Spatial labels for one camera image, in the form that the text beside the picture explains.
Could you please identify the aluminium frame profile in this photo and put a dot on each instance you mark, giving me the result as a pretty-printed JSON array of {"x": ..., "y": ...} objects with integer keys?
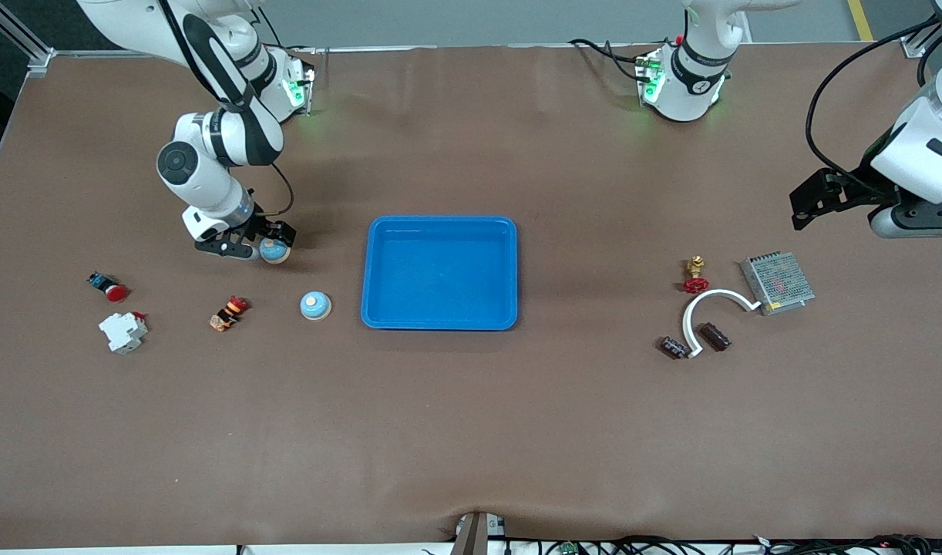
[
  {"x": 912, "y": 48},
  {"x": 39, "y": 60}
]

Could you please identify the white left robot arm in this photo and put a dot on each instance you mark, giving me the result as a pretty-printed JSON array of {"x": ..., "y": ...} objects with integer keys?
[{"x": 687, "y": 85}]

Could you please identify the red pushbutton with blue body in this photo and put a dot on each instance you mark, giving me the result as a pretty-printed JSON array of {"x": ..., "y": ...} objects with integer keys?
[{"x": 110, "y": 287}]

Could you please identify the orange and red switch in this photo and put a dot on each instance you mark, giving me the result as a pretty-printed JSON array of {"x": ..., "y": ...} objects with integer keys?
[{"x": 228, "y": 313}]

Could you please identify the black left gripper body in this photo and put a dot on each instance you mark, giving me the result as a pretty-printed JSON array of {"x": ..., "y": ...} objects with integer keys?
[{"x": 854, "y": 188}]

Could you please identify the white circuit breaker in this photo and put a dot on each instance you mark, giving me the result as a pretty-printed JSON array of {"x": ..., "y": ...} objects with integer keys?
[{"x": 122, "y": 331}]

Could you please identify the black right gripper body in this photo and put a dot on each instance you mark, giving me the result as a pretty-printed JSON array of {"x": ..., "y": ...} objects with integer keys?
[{"x": 260, "y": 224}]

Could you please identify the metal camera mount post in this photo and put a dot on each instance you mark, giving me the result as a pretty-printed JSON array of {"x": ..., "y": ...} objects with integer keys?
[{"x": 475, "y": 536}]

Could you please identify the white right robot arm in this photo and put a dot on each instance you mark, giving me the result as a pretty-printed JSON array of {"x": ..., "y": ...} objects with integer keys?
[{"x": 201, "y": 173}]

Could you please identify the perforated metal power supply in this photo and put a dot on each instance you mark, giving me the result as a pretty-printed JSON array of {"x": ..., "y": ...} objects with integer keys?
[{"x": 778, "y": 282}]

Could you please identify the light blue call bell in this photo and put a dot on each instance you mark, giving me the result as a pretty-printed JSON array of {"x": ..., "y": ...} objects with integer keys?
[
  {"x": 315, "y": 306},
  {"x": 275, "y": 253}
]

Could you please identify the blue plastic tray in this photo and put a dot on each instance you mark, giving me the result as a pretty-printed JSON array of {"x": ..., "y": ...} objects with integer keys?
[{"x": 440, "y": 270}]

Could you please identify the short dark brown capacitor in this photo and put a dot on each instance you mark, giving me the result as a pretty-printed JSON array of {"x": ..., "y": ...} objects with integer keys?
[{"x": 674, "y": 347}]

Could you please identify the white curved bracket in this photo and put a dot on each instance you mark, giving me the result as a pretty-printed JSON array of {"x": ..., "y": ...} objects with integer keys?
[{"x": 691, "y": 316}]

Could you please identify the small green circuit board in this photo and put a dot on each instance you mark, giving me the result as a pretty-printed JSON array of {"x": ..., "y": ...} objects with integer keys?
[{"x": 568, "y": 548}]

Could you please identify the long dark brown capacitor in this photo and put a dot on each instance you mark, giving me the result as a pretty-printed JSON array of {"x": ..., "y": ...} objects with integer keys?
[{"x": 715, "y": 336}]

